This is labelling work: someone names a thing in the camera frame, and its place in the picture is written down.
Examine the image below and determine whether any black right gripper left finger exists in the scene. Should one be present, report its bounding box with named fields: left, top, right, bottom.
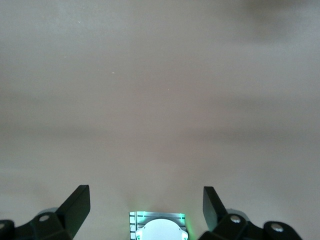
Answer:
left=0, top=185, right=91, bottom=240

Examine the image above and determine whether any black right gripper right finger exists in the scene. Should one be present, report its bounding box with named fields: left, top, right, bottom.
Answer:
left=201, top=186, right=302, bottom=240

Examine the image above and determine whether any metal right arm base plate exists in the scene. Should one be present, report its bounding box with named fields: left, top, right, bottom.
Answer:
left=128, top=211, right=187, bottom=240

